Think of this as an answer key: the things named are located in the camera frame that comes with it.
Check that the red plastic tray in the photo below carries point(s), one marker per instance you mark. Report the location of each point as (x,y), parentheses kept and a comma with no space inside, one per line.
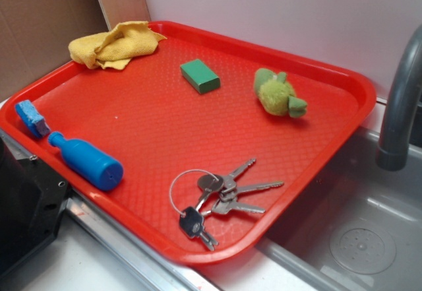
(164,132)

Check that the silver key lower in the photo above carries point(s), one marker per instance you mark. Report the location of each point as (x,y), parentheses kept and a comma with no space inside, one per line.
(223,208)

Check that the black head key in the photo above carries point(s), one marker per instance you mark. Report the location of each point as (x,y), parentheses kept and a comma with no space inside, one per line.
(192,223)

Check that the round head silver key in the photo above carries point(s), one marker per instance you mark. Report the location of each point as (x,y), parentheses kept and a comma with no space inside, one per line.
(209,186)

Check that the yellow cloth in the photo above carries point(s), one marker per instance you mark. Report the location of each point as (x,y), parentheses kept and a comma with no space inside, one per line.
(116,48)

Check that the blue plastic bottle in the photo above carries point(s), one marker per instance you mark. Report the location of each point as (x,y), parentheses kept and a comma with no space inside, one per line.
(94,165)

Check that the grey faucet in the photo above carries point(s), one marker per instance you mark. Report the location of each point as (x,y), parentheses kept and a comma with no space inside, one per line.
(401,124)

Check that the green rectangular block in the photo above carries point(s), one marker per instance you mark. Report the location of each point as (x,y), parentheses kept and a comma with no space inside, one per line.
(200,76)

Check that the cardboard panel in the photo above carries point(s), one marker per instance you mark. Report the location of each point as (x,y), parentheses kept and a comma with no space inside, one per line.
(35,35)

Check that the silver key upper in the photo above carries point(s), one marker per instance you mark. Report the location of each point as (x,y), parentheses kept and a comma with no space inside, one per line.
(230,180)

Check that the silver key middle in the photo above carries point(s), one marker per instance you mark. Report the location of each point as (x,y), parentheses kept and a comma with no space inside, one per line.
(226,195)

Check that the green plush toy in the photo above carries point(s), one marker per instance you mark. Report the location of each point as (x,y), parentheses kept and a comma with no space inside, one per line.
(277,95)

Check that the grey sink basin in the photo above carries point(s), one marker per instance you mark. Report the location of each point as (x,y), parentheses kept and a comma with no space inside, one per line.
(355,226)

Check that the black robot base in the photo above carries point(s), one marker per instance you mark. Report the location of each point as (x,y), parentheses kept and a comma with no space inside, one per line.
(33,198)

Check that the blue sponge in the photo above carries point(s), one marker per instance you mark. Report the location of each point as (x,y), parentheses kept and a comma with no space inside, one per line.
(32,119)

